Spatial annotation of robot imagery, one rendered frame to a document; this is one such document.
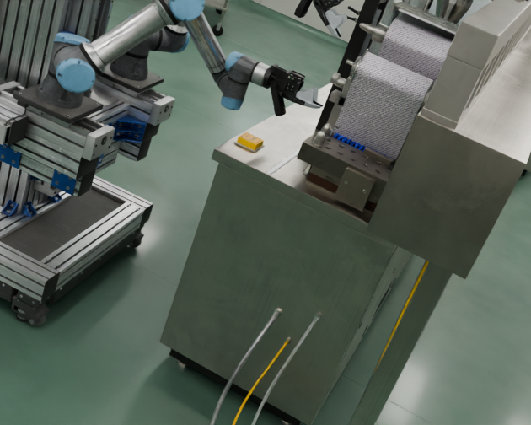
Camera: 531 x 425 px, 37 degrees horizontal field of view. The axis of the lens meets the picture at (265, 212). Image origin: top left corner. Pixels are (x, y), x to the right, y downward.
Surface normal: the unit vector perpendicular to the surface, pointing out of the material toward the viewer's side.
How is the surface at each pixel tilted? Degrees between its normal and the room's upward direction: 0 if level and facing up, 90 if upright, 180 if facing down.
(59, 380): 0
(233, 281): 90
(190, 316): 90
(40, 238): 0
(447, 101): 90
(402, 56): 92
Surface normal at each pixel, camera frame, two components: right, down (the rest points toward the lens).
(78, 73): 0.19, 0.59
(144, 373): 0.32, -0.84
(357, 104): -0.37, 0.31
